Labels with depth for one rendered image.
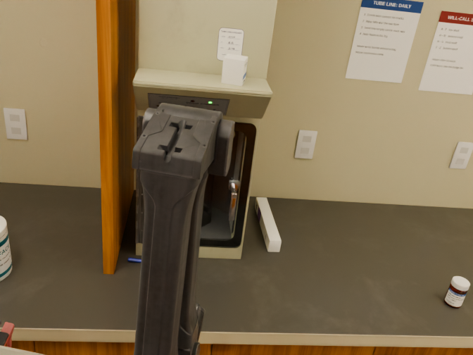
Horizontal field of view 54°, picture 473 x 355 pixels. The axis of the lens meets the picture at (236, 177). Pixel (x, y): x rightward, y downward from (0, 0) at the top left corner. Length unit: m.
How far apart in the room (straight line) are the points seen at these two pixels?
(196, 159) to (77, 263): 0.98
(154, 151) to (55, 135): 1.29
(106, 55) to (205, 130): 0.60
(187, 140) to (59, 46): 1.19
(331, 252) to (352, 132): 0.49
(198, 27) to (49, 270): 0.78
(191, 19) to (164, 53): 0.10
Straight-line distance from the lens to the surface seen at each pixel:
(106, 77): 1.11
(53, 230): 1.58
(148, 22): 1.16
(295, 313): 1.31
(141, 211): 1.34
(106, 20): 1.08
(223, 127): 0.56
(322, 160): 1.81
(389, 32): 1.73
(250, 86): 1.12
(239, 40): 1.17
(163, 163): 0.50
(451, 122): 1.94
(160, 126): 0.53
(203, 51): 1.17
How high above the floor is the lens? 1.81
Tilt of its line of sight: 27 degrees down
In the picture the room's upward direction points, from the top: 7 degrees clockwise
